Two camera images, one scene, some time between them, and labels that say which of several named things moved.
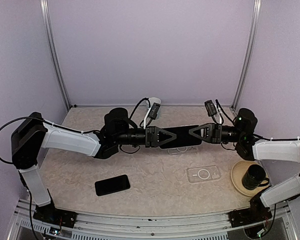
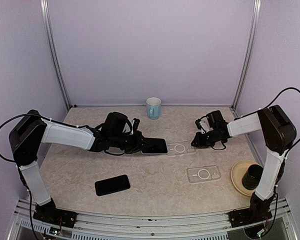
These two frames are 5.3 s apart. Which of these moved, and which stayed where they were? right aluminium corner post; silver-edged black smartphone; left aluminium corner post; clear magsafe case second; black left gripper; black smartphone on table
Moved: black left gripper; silver-edged black smartphone
Stayed: black smartphone on table; right aluminium corner post; clear magsafe case second; left aluminium corner post
